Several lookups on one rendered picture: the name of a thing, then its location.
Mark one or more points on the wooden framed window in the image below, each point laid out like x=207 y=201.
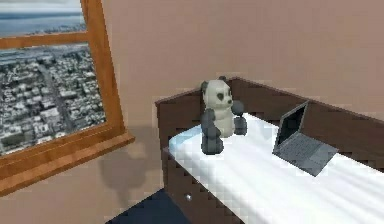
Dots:
x=50 y=100

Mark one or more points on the grey open laptop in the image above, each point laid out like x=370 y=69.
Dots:
x=300 y=146

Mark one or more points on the dark brown bed white sheet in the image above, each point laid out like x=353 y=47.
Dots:
x=266 y=186

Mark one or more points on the grey white panda plush toy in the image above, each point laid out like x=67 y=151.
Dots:
x=218 y=116

